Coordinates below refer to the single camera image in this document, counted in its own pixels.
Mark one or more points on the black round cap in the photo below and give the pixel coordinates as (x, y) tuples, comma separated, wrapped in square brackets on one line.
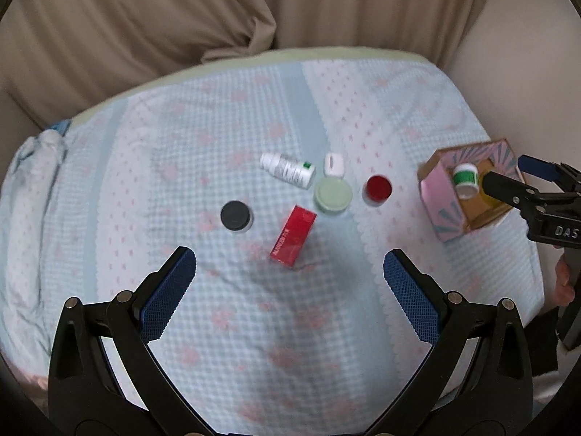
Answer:
[(234, 215)]

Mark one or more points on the red carton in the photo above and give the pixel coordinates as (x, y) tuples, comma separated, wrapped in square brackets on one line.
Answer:
[(294, 235)]

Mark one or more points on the pink cardboard box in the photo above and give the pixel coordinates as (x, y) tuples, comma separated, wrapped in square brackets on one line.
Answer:
[(442, 211)]

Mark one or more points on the beige curtain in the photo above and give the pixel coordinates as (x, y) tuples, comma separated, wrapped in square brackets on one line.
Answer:
[(136, 32)]

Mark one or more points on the black cloth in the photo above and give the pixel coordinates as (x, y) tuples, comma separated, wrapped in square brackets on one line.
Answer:
[(542, 345)]

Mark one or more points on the pale green round lid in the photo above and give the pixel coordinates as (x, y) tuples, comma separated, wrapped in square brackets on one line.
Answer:
[(333, 193)]

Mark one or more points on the white bottle with green label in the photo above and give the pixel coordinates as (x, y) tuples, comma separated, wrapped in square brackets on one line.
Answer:
[(290, 170)]

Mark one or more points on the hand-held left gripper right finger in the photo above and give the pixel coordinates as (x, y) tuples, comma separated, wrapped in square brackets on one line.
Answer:
[(411, 297)]

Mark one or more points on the pale green bed sheet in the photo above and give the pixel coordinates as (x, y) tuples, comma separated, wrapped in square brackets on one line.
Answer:
[(254, 57)]

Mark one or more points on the person's right hand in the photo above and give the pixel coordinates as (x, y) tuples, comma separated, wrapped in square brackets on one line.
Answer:
[(563, 281)]

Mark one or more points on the small green-capped white bottle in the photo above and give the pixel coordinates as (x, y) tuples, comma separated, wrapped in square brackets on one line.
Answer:
[(466, 180)]

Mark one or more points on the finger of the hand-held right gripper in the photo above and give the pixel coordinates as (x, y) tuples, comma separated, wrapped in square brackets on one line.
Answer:
[(506, 188), (538, 167)]

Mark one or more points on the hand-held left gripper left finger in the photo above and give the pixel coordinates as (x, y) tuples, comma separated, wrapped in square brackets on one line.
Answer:
[(168, 297)]

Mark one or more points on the red round cap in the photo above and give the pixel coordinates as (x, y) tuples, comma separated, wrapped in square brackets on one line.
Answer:
[(378, 187)]

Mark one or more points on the small white cap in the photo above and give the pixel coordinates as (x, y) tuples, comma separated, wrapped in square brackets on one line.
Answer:
[(334, 164)]

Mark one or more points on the light blue dotted blanket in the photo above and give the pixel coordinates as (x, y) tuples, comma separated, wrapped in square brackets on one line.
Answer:
[(181, 168)]

